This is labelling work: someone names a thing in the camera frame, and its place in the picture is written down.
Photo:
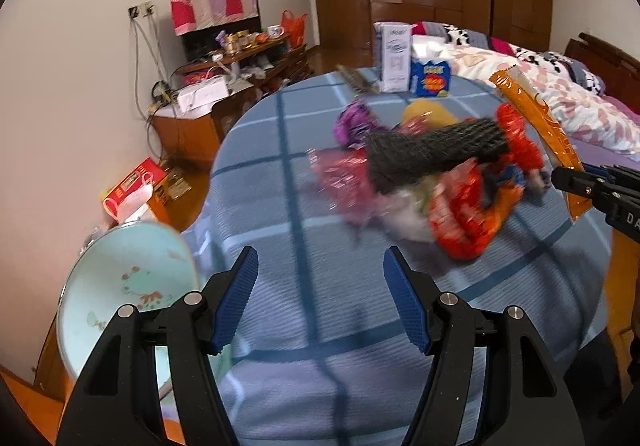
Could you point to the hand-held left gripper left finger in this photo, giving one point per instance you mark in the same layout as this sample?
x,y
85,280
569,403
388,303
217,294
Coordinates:
x,y
235,306

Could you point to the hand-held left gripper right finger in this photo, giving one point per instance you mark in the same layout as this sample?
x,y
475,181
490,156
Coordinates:
x,y
407,306

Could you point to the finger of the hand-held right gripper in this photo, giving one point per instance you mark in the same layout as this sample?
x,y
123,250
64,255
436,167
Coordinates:
x,y
575,181

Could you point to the blue wrapper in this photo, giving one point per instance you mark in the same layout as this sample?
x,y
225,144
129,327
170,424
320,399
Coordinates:
x,y
510,178

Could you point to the long orange snack wrapper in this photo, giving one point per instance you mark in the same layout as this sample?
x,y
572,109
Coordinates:
x,y
540,121

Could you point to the white plastic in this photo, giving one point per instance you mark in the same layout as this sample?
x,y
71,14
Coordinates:
x,y
407,216

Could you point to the red plastic bag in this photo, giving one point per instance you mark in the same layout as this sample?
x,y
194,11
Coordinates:
x,y
460,226

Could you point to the pale green enamel bin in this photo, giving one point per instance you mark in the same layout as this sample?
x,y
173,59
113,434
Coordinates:
x,y
125,266

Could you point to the red clear plastic wrapper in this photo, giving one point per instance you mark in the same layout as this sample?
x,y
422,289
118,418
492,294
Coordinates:
x,y
342,178

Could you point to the black foam fruit net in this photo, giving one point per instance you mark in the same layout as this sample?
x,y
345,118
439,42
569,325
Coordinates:
x,y
435,151

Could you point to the yellow sponge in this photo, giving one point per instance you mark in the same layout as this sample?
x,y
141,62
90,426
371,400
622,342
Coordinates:
x,y
430,113

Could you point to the purple bed sheet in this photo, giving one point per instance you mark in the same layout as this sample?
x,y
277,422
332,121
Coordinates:
x,y
615,158

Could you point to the red foam fruit net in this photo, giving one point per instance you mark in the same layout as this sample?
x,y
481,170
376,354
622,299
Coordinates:
x,y
520,136

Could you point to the blue plaid tablecloth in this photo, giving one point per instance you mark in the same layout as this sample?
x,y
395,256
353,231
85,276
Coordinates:
x,y
300,236

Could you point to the wooden headboard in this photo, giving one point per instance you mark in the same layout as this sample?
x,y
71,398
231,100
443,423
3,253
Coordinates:
x,y
610,56

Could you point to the cow print blanket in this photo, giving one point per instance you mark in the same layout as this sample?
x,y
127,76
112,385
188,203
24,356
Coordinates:
x,y
525,51

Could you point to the red cardboard box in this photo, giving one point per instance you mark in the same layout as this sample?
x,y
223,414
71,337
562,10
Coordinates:
x,y
140,176

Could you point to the wooden television cabinet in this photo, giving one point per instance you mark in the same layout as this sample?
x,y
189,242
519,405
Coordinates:
x,y
190,136

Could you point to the blue tissue box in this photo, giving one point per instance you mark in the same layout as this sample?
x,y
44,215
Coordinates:
x,y
431,78

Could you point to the purple foil wrapper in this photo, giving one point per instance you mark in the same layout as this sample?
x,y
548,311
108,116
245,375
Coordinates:
x,y
355,123

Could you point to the flat white box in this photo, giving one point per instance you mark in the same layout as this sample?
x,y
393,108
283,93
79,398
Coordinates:
x,y
202,97

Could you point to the tall white carton box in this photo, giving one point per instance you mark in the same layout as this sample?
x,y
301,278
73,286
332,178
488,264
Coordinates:
x,y
394,56

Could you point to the clear packet with dark contents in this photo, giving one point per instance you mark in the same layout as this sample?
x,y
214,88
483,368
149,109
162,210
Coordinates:
x,y
357,80

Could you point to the gold cans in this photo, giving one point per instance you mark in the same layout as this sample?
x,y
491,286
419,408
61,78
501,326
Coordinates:
x,y
235,45

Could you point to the black television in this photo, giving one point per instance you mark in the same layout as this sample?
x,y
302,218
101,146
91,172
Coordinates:
x,y
200,43

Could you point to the white mug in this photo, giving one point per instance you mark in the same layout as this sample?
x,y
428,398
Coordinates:
x,y
275,32

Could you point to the orange plastic bag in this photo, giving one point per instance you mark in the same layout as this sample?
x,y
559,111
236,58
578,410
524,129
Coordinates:
x,y
294,30

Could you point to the red patchwork cloth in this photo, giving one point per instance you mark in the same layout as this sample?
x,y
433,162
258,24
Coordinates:
x,y
215,1

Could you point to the wall socket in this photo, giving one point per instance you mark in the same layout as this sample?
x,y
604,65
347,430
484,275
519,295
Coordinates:
x,y
141,9

